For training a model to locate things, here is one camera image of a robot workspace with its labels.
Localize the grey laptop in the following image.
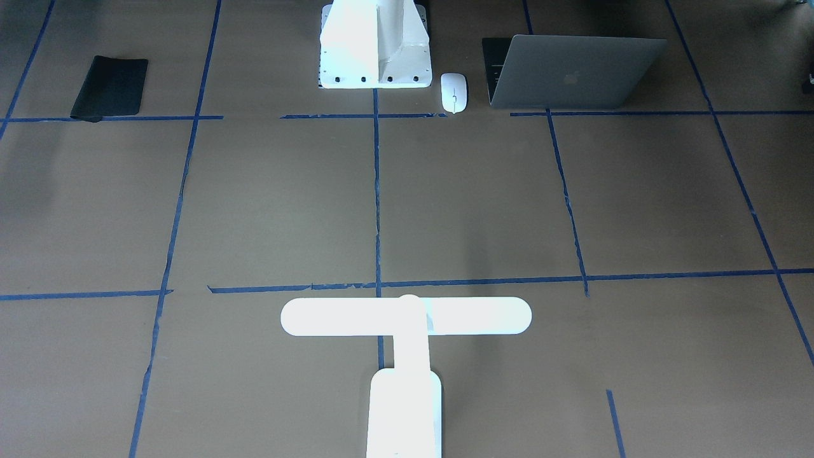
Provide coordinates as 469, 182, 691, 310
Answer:
481, 34, 668, 108

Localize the black mouse pad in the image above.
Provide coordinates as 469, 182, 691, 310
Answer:
69, 55, 149, 123

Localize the white computer mouse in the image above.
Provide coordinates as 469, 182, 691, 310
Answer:
440, 73, 468, 114

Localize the white desk lamp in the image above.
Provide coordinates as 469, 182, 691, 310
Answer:
281, 294, 532, 457

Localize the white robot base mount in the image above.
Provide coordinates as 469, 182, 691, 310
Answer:
318, 1, 433, 90

